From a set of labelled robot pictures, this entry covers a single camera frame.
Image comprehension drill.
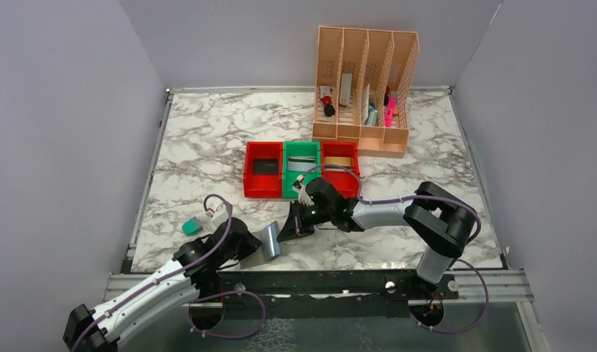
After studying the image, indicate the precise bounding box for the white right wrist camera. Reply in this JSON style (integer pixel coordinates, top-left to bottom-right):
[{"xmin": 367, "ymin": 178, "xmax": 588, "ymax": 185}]
[{"xmin": 292, "ymin": 175, "xmax": 313, "ymax": 205}]

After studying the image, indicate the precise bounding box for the white red box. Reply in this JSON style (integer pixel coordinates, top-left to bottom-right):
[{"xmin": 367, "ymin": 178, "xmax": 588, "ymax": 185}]
[{"xmin": 339, "ymin": 73, "xmax": 353, "ymax": 106}]

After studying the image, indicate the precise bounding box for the red black marker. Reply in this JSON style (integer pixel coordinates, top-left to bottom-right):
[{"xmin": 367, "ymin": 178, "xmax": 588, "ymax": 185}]
[{"xmin": 321, "ymin": 95, "xmax": 336, "ymax": 117}]

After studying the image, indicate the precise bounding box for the black card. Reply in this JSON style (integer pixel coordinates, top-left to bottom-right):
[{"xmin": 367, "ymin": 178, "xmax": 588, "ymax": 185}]
[{"xmin": 252, "ymin": 158, "xmax": 279, "ymax": 175}]

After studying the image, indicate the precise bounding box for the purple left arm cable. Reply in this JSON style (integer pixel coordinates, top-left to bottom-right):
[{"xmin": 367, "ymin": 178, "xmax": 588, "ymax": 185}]
[{"xmin": 70, "ymin": 194, "xmax": 268, "ymax": 352}]

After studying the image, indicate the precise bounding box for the teal eraser block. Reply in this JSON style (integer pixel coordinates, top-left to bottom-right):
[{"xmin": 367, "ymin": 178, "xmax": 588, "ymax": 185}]
[{"xmin": 181, "ymin": 218, "xmax": 202, "ymax": 237}]

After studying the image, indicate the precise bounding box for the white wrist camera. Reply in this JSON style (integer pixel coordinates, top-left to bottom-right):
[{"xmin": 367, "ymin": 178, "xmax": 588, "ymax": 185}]
[
  {"xmin": 206, "ymin": 205, "xmax": 232, "ymax": 227},
  {"xmin": 292, "ymin": 175, "xmax": 313, "ymax": 205}
]

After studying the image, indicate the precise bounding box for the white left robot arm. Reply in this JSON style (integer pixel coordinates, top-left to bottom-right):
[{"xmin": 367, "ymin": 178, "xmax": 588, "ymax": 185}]
[{"xmin": 63, "ymin": 217, "xmax": 262, "ymax": 351}]

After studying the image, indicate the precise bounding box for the green plastic bin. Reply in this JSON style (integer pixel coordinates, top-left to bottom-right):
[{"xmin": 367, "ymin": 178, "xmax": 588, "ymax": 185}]
[{"xmin": 282, "ymin": 142, "xmax": 322, "ymax": 199}]

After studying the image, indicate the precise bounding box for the pink highlighter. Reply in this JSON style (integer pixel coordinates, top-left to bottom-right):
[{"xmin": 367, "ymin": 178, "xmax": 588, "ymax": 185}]
[{"xmin": 384, "ymin": 95, "xmax": 397, "ymax": 128}]

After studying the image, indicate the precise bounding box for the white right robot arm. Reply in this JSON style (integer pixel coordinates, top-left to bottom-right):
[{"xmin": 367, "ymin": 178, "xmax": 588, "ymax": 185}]
[{"xmin": 276, "ymin": 177, "xmax": 481, "ymax": 286}]

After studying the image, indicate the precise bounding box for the red plastic bin right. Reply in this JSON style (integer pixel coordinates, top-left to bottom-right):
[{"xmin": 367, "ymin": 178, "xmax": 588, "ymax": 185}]
[{"xmin": 321, "ymin": 142, "xmax": 360, "ymax": 197}]

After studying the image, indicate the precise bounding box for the gold striped card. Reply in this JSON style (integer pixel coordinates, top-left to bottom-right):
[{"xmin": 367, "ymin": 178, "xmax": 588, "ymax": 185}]
[{"xmin": 324, "ymin": 156, "xmax": 353, "ymax": 168}]

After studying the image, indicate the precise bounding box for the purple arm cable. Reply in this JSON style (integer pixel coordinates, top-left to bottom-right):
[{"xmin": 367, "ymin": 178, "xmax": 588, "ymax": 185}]
[
  {"xmin": 70, "ymin": 194, "xmax": 268, "ymax": 352},
  {"xmin": 293, "ymin": 164, "xmax": 490, "ymax": 336}
]

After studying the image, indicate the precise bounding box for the teal pen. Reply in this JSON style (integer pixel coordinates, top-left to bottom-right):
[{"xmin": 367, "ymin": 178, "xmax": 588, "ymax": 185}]
[{"xmin": 364, "ymin": 105, "xmax": 378, "ymax": 126}]

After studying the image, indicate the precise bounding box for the peach desk organizer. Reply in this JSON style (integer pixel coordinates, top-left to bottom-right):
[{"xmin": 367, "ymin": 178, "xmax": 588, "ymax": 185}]
[{"xmin": 312, "ymin": 26, "xmax": 420, "ymax": 158}]

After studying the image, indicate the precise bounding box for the grey card holder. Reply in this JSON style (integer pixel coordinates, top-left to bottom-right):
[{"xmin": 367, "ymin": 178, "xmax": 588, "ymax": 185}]
[{"xmin": 239, "ymin": 221, "xmax": 282, "ymax": 270}]

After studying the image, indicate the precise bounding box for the red plastic bin left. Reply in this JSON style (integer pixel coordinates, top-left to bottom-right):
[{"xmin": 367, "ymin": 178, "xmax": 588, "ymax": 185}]
[{"xmin": 243, "ymin": 142, "xmax": 283, "ymax": 198}]

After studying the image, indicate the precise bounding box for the silver striped card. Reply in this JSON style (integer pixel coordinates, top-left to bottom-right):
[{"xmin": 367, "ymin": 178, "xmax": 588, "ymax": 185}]
[{"xmin": 287, "ymin": 156, "xmax": 317, "ymax": 172}]

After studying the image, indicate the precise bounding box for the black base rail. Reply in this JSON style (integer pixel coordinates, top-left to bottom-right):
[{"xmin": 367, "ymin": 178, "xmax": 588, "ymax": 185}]
[{"xmin": 186, "ymin": 269, "xmax": 459, "ymax": 321}]

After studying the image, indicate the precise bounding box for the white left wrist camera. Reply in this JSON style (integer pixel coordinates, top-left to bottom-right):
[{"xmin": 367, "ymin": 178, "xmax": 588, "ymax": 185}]
[{"xmin": 206, "ymin": 205, "xmax": 232, "ymax": 227}]

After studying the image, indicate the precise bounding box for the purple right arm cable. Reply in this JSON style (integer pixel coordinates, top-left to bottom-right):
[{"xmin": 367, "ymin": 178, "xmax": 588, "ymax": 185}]
[{"xmin": 293, "ymin": 164, "xmax": 490, "ymax": 336}]

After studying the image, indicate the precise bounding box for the red plastic bin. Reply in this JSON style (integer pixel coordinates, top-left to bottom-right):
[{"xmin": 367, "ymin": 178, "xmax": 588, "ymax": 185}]
[
  {"xmin": 321, "ymin": 142, "xmax": 360, "ymax": 197},
  {"xmin": 243, "ymin": 142, "xmax": 283, "ymax": 198}
]

